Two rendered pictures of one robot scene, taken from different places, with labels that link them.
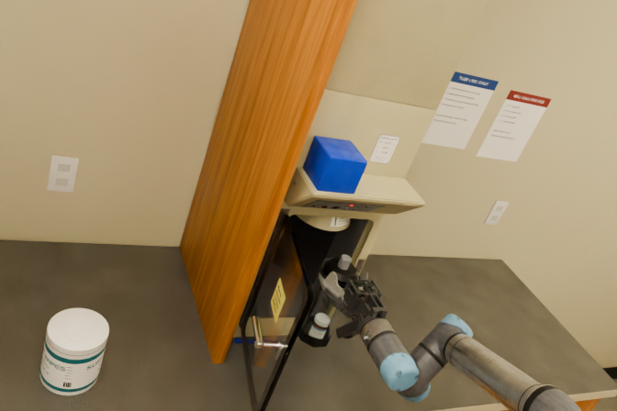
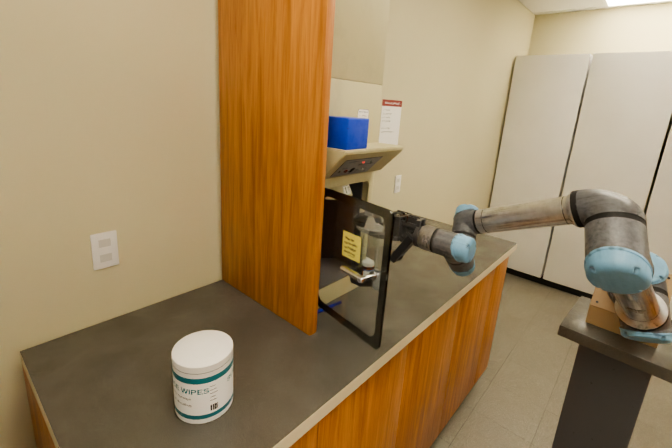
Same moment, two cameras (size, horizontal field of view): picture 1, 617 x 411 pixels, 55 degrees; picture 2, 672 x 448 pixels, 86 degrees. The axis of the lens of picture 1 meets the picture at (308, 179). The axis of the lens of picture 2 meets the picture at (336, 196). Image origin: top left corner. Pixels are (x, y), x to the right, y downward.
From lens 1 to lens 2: 0.61 m
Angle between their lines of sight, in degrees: 21
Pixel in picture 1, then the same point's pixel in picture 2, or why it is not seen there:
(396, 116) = (363, 93)
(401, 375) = (470, 246)
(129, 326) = not seen: hidden behind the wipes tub
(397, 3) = (346, 0)
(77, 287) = (161, 338)
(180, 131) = (195, 180)
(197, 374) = (305, 347)
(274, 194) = (319, 162)
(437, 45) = (373, 33)
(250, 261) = (315, 228)
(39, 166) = (79, 249)
